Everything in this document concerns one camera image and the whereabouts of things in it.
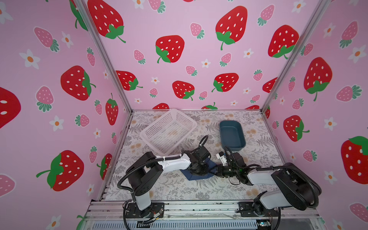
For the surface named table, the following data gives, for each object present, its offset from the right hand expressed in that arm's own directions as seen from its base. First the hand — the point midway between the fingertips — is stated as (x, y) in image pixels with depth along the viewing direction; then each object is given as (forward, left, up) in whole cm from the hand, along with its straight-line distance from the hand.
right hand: (208, 172), depth 84 cm
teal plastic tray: (+33, -17, -5) cm, 38 cm away
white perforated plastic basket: (+26, +32, -2) cm, 41 cm away
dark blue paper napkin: (+4, -1, +3) cm, 4 cm away
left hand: (-1, 0, -1) cm, 2 cm away
